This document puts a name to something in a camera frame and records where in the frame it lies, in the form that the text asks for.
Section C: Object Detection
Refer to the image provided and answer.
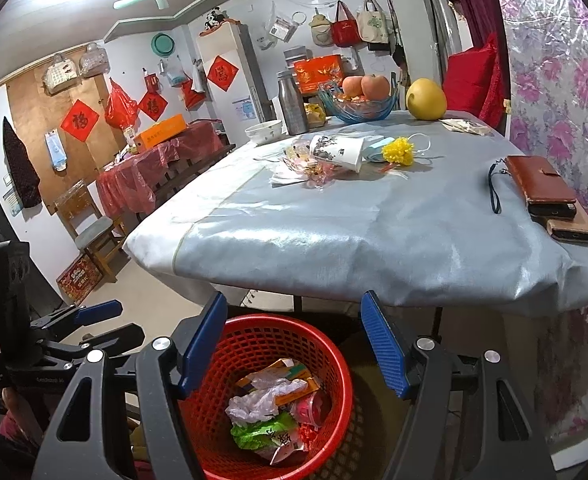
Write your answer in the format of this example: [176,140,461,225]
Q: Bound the beige checked handbag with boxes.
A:
[42,52,82,95]

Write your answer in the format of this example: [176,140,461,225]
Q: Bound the red covered side table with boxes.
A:
[96,120,225,216]

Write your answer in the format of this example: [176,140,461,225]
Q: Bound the person's left forearm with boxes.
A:
[0,410,39,480]

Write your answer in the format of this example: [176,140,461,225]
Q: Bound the red tote bag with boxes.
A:
[330,1,361,47]

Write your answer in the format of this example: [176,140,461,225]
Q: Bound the green plastic basin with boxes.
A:
[151,32,175,57]

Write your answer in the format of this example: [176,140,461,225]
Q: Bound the brown wooden wall board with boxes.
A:
[6,47,119,216]

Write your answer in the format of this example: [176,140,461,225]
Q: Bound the tan phone case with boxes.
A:
[544,205,588,245]

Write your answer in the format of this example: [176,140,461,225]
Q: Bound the white ceramic bowl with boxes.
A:
[245,120,283,146]

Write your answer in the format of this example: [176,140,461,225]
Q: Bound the person's left hand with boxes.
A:
[1,387,44,446]

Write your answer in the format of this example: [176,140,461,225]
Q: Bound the orange gift box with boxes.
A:
[294,55,347,92]

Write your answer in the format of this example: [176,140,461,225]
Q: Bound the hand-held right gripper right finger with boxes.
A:
[360,290,557,480]

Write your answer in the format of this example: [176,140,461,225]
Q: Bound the red cushion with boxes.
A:
[443,32,505,128]

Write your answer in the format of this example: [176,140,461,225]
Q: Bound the hanging face mask pack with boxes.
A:
[45,130,69,172]

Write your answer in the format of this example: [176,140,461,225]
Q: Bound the blue glass fruit bowl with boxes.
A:
[318,82,397,123]

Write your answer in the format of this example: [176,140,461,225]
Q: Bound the dark wallet wrist strap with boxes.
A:
[488,159,510,215]

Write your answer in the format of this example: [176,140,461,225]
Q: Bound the wooden chair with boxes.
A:
[54,184,127,283]

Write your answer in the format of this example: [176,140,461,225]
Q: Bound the steel thermos bottle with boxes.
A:
[277,71,309,136]

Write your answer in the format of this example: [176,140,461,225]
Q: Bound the grey wrapped handbag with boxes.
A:
[78,42,112,79]

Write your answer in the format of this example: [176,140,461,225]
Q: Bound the red apple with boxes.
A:
[341,76,367,98]
[361,74,391,101]

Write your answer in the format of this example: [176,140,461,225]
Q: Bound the white tissue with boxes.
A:
[270,160,315,186]

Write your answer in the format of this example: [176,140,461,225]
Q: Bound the floral plastic wrapped mattress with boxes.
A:
[486,0,588,441]

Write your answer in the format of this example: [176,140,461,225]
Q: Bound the red gift box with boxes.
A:
[56,254,103,306]

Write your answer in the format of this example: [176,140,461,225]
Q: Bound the yellow pomelo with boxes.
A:
[405,78,448,121]

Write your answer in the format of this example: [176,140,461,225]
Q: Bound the red plastic mesh basket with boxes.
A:
[176,314,355,480]

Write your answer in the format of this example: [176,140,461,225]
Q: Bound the white printed paper packet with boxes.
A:
[441,118,495,137]

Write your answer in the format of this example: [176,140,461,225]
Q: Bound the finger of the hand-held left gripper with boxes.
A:
[48,323,147,358]
[31,299,124,333]

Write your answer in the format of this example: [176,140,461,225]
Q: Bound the yellow snack bag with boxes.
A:
[304,103,327,128]

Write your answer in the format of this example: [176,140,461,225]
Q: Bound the white plastic bag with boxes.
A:
[225,377,309,428]

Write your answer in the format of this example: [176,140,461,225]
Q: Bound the dark hanging cloth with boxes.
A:
[2,116,43,209]

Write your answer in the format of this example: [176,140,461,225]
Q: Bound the white tote bag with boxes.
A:
[356,0,391,43]

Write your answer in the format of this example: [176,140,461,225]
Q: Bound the black hanging bag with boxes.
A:
[369,10,407,68]

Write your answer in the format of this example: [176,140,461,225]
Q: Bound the red plastic bag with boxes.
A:
[104,77,138,131]

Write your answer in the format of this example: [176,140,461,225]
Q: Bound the clear candy wrapper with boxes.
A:
[284,142,347,190]

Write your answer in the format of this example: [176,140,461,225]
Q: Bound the orange carton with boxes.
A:
[236,358,319,401]

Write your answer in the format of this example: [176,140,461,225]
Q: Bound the green tea packet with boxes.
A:
[230,412,307,466]

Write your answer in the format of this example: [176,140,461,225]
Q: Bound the pink plastic cup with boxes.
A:
[290,390,331,428]

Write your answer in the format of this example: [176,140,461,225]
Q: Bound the red diamond paper decoration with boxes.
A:
[138,91,169,122]
[60,99,100,142]
[207,56,239,92]

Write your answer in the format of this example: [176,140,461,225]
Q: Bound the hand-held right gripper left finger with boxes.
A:
[31,291,229,480]

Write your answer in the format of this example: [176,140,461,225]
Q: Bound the white printed paper cup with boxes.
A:
[308,134,367,173]

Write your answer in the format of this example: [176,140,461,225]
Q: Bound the panda plush toy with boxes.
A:
[204,6,229,31]

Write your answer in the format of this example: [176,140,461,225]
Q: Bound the brown leather wallet case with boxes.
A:
[504,155,578,219]

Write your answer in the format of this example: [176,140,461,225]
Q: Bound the red plastic pompom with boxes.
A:
[299,422,325,453]

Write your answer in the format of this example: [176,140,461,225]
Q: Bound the table with grey cloth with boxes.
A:
[122,109,588,318]

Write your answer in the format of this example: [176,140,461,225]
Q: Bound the grey storage shelf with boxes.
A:
[284,46,307,71]

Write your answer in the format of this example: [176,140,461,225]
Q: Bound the beige hanging bag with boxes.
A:
[309,12,332,47]

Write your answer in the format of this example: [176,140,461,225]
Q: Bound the orange cardboard box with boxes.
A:
[134,114,185,152]

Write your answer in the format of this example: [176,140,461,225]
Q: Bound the blue face mask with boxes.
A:
[364,135,399,163]

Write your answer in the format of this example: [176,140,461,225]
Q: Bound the yellow plastic pompom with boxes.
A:
[381,132,433,167]

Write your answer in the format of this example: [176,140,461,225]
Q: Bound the white refrigerator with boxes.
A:
[196,22,269,143]

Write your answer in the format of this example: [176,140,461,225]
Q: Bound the hanging clear plastic bags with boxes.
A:
[264,15,299,51]

